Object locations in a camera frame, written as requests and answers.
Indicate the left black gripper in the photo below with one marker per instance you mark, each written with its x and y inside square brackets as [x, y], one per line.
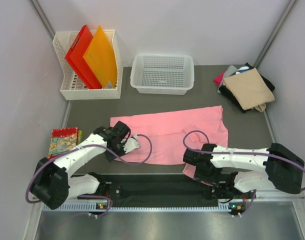
[109, 157]

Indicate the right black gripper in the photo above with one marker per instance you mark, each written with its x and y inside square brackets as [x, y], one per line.
[211, 179]

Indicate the pink t-shirt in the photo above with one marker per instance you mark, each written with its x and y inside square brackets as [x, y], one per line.
[169, 133]

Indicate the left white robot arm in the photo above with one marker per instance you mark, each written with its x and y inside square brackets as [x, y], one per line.
[53, 182]

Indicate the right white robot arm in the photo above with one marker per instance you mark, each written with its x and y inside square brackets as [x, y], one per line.
[273, 167]

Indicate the colourful red book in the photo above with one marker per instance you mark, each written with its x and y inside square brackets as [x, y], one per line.
[63, 140]

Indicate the white file organizer rack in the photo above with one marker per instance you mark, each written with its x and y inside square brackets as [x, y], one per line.
[72, 87]

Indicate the black folded garment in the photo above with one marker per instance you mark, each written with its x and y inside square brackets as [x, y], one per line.
[226, 93]

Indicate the magenta folded garment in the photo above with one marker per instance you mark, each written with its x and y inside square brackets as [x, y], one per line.
[219, 78]

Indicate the beige folded t-shirt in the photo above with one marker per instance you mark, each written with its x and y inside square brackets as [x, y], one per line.
[250, 90]

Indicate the white perforated basket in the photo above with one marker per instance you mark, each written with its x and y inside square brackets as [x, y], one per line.
[164, 74]

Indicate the orange plastic folder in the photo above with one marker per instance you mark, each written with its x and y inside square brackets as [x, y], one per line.
[100, 57]

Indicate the grey folded garment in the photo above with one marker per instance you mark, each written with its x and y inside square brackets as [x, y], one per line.
[229, 72]

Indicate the red plastic folder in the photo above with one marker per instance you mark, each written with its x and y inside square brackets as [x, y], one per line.
[75, 59]

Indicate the white blue garment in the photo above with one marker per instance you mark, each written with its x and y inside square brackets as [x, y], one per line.
[243, 69]

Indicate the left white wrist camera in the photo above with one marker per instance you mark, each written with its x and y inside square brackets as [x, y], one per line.
[130, 144]

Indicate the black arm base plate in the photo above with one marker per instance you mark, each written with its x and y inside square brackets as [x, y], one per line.
[163, 190]

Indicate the grey slotted cable duct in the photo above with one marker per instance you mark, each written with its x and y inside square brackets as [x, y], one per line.
[86, 206]

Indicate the aluminium frame rail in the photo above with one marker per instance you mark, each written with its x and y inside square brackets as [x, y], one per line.
[274, 195]

